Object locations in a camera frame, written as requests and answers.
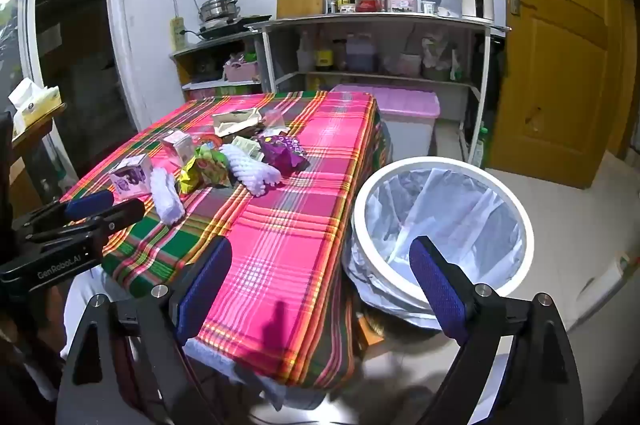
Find green boxes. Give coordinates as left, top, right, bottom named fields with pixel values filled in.
left=190, top=86, right=251, bottom=100

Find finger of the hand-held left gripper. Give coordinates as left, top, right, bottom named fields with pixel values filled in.
left=14, top=190, right=116, bottom=233
left=20, top=198, right=147, bottom=256

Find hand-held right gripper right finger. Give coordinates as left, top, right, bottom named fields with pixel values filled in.
left=409, top=236, right=585, bottom=425

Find clear plastic cup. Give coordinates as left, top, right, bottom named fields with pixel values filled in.
left=262, top=107, right=290, bottom=133

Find wooden door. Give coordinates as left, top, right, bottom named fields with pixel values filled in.
left=487, top=0, right=638, bottom=190

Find yellow tissue box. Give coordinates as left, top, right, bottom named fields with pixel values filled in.
left=7, top=77, right=62, bottom=126

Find soy sauce bottle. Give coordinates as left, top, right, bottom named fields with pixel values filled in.
left=315, top=37, right=335, bottom=70

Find pink lid storage bin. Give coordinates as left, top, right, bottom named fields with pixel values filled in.
left=330, top=84, right=441, bottom=160

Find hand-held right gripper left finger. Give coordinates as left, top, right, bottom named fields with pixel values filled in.
left=56, top=236, right=233, bottom=425

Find white plastic jug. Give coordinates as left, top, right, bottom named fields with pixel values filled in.
left=296, top=32, right=315, bottom=73

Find steel pot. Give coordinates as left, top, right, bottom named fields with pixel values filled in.
left=200, top=0, right=241, bottom=23

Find black induction cooker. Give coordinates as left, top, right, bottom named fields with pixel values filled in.
left=187, top=16, right=273, bottom=42

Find green yellow snack wrapper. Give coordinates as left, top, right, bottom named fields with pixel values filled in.
left=178, top=145, right=233, bottom=194

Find purple white small carton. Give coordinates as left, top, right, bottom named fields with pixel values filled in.
left=109, top=153, right=153, bottom=200

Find clear plastic bin liner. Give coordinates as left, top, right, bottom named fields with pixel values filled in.
left=342, top=167, right=526, bottom=331

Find wooden side table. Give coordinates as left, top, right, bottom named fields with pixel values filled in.
left=0, top=102, right=68, bottom=216

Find pink basket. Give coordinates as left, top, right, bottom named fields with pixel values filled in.
left=223, top=57, right=261, bottom=83

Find white foam fruit net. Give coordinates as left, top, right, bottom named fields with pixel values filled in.
left=220, top=144, right=283, bottom=197
left=148, top=167, right=186, bottom=226

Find small wooden shelf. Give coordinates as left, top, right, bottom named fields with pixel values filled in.
left=170, top=30, right=273, bottom=103

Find green white long box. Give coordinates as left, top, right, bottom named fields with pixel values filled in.
left=231, top=136, right=263, bottom=158

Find purple liquid jug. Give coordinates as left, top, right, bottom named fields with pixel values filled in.
left=345, top=34, right=377, bottom=73

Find pink drink carton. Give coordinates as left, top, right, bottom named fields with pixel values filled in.
left=161, top=130, right=196, bottom=166

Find purple snack bag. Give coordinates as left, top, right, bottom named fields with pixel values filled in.
left=260, top=132, right=311, bottom=178

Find beige paper bag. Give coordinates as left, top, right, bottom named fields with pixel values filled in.
left=211, top=107, right=263, bottom=136

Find green plastic bottle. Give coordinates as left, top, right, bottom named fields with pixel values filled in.
left=470, top=127, right=488, bottom=168

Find white plastic tub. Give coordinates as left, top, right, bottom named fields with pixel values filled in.
left=395, top=52, right=423, bottom=76

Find white round bin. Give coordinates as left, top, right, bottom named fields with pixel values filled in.
left=342, top=156, right=535, bottom=331

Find crumpled plastic bags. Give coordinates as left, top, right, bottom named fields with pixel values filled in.
left=420, top=30, right=463, bottom=80

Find grey shelving unit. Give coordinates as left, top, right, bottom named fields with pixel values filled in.
left=245, top=11, right=512, bottom=168

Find pink plaid tablecloth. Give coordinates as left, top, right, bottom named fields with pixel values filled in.
left=59, top=91, right=393, bottom=391

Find glass sliding door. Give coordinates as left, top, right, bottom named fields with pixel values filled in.
left=20, top=0, right=136, bottom=186

